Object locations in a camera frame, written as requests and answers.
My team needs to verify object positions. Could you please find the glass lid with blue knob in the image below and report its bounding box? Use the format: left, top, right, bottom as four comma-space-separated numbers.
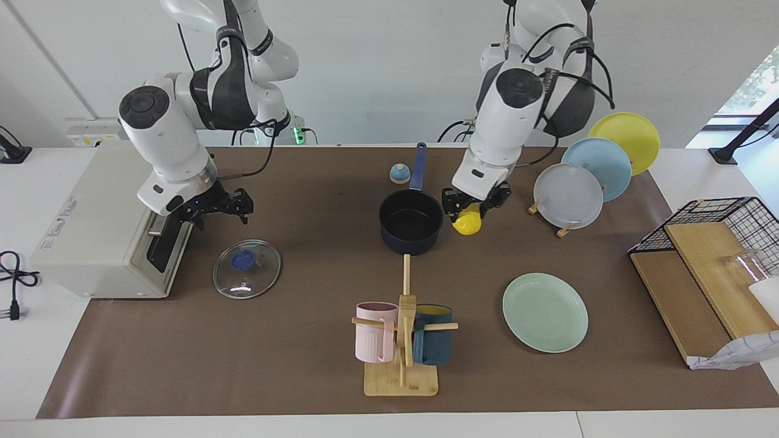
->
213, 239, 282, 300

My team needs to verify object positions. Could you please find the grey plate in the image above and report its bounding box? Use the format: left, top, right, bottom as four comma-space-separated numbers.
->
534, 163, 604, 231

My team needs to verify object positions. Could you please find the wooden plate rack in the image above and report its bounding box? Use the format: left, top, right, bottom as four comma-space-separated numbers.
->
528, 186, 609, 238

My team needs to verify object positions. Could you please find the light blue plate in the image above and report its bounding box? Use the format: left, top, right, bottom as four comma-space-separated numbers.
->
561, 138, 632, 203

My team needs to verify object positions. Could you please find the green plate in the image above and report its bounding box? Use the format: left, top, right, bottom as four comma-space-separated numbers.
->
502, 273, 589, 354

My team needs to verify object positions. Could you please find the yellow plate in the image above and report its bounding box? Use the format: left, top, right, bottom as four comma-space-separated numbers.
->
588, 113, 660, 177

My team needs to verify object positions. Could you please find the dark blue saucepan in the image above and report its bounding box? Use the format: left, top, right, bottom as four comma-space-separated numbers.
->
379, 142, 444, 256

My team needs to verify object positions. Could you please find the beige toaster oven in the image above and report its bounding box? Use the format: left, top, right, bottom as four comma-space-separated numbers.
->
29, 141, 208, 300

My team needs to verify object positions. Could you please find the dark teal mug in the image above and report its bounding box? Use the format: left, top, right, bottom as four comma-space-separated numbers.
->
412, 304, 454, 366

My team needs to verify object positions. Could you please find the brown table mat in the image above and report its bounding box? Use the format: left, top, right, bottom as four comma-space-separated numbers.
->
35, 145, 779, 419

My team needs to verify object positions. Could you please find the pink mug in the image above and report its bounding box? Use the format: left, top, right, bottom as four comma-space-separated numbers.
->
355, 302, 399, 364

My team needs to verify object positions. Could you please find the wooden mug rack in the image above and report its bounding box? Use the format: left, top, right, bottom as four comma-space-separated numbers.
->
351, 254, 459, 397

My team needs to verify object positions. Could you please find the black desk clamp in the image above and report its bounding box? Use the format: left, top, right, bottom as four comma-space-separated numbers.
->
0, 125, 32, 165

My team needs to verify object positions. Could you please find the wooden two-tier shelf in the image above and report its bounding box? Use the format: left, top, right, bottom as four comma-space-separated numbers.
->
630, 222, 779, 366

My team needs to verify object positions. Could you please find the black angled stand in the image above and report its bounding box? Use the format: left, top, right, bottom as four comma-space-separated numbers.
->
708, 97, 779, 165

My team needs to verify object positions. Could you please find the clear glass cup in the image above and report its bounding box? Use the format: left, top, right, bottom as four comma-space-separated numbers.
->
721, 249, 769, 287

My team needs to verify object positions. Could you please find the white grid-pattern paper bag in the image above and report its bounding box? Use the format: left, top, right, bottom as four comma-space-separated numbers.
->
688, 332, 779, 370

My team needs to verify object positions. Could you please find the window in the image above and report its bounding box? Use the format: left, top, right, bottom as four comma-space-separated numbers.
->
715, 46, 779, 116

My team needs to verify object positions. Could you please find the white cup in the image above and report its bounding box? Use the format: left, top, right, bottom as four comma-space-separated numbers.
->
749, 277, 779, 323

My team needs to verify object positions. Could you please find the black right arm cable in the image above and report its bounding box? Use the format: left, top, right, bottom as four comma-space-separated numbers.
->
176, 24, 279, 181

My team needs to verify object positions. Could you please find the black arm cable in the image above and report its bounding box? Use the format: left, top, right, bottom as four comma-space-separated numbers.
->
525, 23, 615, 168
176, 24, 279, 181

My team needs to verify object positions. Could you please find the black right base cable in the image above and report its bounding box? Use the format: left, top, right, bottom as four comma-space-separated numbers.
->
231, 119, 259, 147

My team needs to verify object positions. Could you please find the black base cable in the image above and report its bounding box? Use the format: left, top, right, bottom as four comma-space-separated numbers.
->
231, 119, 259, 147
437, 119, 481, 144

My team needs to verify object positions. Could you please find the black left base cable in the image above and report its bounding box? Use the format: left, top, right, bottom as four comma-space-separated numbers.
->
437, 119, 481, 144

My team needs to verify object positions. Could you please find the white wall socket strip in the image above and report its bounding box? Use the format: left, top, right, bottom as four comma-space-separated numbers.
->
66, 117, 122, 148

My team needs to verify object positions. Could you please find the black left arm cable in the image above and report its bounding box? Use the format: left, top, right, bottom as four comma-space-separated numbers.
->
525, 23, 615, 168

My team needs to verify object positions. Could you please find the black power cord with plug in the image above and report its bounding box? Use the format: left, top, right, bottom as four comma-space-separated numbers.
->
0, 251, 42, 322

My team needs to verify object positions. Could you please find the black wire basket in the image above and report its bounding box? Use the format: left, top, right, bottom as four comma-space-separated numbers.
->
629, 196, 779, 274

